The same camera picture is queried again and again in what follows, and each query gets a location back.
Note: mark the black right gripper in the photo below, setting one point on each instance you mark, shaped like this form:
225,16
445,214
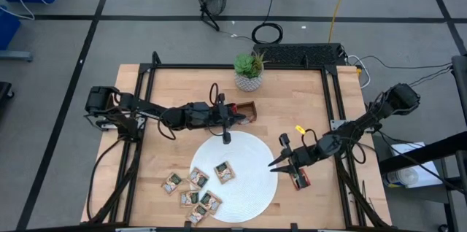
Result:
306,155

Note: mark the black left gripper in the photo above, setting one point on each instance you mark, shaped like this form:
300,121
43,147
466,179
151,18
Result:
204,115

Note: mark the red tea packet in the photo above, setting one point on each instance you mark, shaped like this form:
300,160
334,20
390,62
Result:
307,181
232,108

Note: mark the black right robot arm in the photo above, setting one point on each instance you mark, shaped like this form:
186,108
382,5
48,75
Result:
365,122

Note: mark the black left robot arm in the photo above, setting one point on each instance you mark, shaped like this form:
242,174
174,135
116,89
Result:
146,108

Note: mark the wooden three-compartment tray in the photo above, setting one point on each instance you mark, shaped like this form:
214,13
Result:
250,109

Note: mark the succulent in patterned grey pot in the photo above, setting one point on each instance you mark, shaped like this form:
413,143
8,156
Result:
248,80

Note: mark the white round woven placemat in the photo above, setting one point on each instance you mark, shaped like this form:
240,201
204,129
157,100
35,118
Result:
251,195

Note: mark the black metal stand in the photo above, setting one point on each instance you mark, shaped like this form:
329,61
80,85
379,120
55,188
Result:
423,151

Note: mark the white box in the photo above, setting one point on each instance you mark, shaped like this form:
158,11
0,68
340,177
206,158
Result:
428,171

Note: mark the blue cart with grey base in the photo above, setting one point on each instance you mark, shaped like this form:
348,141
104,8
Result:
7,27

